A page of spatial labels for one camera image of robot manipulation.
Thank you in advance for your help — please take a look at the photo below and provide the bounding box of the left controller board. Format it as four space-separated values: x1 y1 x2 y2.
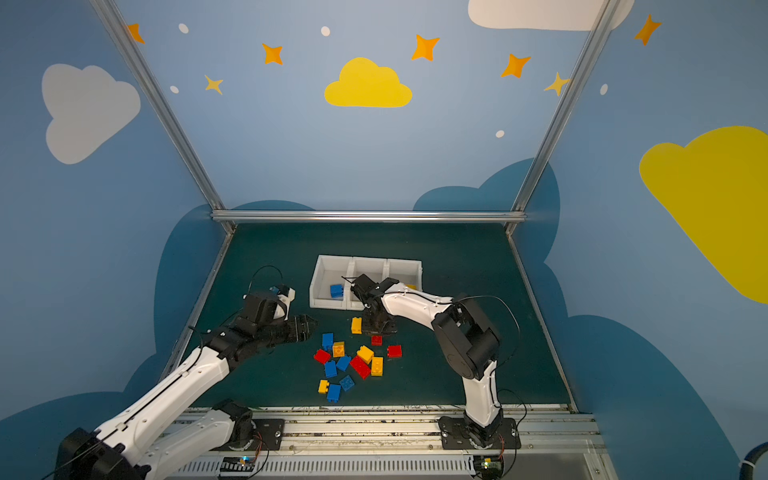
217 456 258 479

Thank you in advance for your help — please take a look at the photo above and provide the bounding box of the white right bin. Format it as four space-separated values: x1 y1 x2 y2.
385 259 423 291

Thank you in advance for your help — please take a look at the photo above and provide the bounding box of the aluminium frame post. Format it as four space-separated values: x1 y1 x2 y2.
90 0 225 212
505 0 623 241

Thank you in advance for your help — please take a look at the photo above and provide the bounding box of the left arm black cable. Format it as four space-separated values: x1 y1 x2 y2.
245 265 286 298

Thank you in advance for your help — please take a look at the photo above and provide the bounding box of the aluminium frame post left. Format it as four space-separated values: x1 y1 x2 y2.
90 0 225 212

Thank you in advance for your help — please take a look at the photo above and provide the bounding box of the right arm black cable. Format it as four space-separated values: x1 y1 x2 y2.
455 293 523 373

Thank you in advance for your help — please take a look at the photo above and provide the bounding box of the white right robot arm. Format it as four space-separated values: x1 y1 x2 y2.
348 274 503 448

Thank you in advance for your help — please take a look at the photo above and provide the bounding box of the aluminium frame post right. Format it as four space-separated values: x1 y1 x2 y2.
505 0 623 241

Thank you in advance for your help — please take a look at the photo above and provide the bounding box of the blue lego brick small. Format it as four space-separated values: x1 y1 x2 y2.
324 360 338 379

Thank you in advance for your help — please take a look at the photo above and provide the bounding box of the white left bin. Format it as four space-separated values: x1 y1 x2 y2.
309 255 351 310

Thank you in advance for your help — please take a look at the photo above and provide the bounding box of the right controller board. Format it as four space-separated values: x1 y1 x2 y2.
472 456 505 480

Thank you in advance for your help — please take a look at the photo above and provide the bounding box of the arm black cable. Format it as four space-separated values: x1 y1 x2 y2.
245 265 286 298
455 293 523 373

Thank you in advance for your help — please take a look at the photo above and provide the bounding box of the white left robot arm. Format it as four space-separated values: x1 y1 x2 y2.
50 284 314 479

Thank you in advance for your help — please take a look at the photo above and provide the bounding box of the controller board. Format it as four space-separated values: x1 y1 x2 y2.
472 456 505 480
217 456 258 479

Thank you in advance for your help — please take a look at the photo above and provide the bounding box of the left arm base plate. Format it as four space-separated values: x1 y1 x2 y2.
214 418 285 451

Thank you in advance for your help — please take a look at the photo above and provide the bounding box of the aluminium frame crossbar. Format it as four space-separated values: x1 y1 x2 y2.
211 210 526 224

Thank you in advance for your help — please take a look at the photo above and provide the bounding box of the yellow lego brick tilted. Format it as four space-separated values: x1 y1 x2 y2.
357 345 375 365

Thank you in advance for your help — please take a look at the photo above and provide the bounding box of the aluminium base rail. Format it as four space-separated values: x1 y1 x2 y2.
166 404 617 479

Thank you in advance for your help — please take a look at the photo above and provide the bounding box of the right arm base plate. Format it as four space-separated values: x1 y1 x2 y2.
437 413 522 450

